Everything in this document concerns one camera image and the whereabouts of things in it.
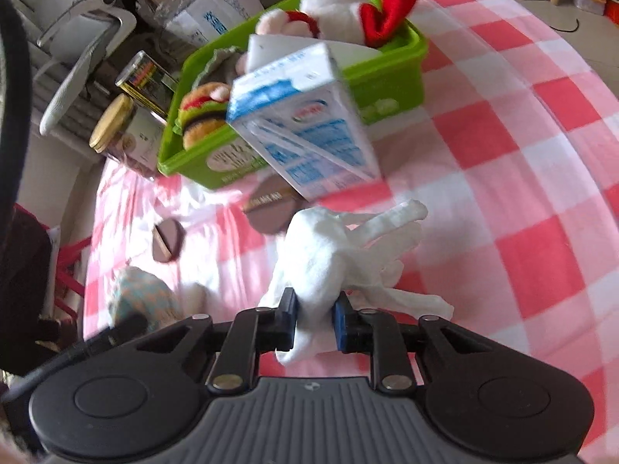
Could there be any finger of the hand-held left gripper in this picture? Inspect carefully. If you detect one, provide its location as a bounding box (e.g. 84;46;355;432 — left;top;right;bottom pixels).
10;316;149;392

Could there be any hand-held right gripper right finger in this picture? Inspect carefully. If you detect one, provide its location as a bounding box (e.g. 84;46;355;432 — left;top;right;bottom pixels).
335;292;489;392

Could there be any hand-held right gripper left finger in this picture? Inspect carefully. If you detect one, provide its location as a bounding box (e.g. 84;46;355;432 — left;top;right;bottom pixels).
136;288;297;394

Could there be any blue and white milk carton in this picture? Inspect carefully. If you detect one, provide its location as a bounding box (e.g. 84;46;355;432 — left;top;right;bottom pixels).
226;41;384;202

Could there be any burger plush toy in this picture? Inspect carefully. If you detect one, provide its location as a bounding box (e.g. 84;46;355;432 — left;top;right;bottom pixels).
176;82;233;150

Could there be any green plastic bin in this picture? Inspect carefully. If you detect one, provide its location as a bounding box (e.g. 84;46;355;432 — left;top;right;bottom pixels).
157;0;429;190

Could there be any white foam block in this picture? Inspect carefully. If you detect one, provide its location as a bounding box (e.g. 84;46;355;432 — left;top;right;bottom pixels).
246;34;383;77

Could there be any white plush with red hat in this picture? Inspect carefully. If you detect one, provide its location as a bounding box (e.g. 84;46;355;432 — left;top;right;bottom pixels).
255;0;431;50

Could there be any checkered pastel plush toy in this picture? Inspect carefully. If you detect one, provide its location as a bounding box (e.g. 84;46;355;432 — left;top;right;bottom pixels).
109;270;181;332

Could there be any red metal stool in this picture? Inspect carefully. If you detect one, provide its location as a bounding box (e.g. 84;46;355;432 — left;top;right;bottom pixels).
14;202;94;321

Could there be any small brown round cookie toy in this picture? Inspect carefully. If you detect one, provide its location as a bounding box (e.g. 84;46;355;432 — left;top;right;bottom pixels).
152;218;185;264

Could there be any large brown round cookie toy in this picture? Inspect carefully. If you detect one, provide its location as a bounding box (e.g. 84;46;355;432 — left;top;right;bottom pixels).
243;175;304;234

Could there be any glass jar with gold lid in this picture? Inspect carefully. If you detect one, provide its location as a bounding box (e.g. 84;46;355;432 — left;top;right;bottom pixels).
88;94;168;181

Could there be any pink checked tablecloth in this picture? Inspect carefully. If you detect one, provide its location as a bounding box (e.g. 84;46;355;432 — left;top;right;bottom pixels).
82;0;619;464

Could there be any dark printed tin can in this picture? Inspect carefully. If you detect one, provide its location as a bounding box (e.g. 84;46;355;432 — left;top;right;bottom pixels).
115;51;183;118

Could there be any white mesh office chair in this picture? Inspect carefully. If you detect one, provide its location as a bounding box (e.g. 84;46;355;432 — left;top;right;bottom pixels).
38;0;139;137

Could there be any white paper bag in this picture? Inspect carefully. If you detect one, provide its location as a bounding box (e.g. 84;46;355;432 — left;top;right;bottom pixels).
164;0;265;48

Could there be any clear plastic bag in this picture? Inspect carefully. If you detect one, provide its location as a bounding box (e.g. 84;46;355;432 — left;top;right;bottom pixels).
154;0;214;27

